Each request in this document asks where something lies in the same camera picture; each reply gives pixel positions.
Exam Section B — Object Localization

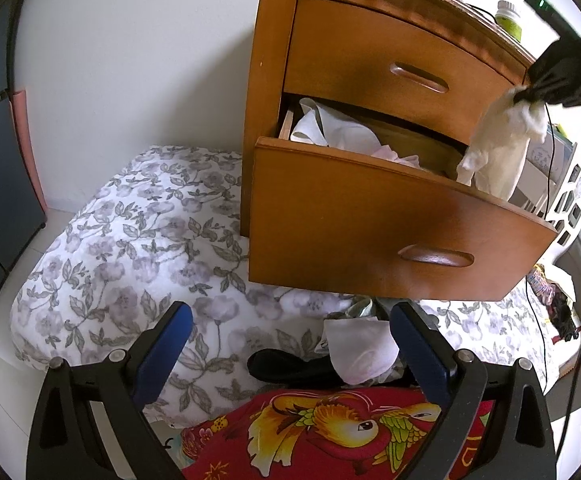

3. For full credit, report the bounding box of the white small cloth with label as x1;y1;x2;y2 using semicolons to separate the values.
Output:
323;316;399;386

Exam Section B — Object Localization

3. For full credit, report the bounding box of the cream white lace garment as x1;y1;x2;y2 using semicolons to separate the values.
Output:
457;86;548;202

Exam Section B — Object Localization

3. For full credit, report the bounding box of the navy blue garment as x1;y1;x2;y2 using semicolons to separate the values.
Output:
247;349;345;390

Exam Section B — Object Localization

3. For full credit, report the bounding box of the wooden drawer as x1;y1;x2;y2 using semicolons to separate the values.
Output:
284;0;511;143
248;136;556;301

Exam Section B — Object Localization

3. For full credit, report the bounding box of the pale pink garment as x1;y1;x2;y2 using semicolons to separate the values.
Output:
369;144;422;169

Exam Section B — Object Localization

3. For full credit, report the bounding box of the pale green lace garment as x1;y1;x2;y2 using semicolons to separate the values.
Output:
327;297;377;320

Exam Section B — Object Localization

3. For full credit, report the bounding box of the green pill bottle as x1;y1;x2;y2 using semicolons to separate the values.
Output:
495;0;522;42

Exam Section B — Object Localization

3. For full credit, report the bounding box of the white cutout magazine rack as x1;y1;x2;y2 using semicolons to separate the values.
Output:
509;125;581;260

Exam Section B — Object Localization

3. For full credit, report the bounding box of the red floral cushion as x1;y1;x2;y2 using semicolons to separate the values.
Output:
180;386;495;480

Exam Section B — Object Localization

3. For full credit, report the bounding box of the floral grey white quilt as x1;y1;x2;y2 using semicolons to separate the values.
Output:
9;144;562;430

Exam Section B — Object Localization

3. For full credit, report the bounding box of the colourful trinket pile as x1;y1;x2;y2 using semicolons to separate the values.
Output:
526;263;580;342

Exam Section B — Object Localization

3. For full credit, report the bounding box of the wooden nightstand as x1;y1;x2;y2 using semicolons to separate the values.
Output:
239;0;539;239

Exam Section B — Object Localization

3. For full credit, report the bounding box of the white garment with black label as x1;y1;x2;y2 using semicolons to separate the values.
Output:
289;98;382;155

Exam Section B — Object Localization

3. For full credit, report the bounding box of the pink board by cabinet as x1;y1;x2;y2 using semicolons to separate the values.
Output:
10;90;48;212

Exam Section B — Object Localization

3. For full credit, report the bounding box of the black charger cable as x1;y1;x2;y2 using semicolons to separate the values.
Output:
467;4;560;391

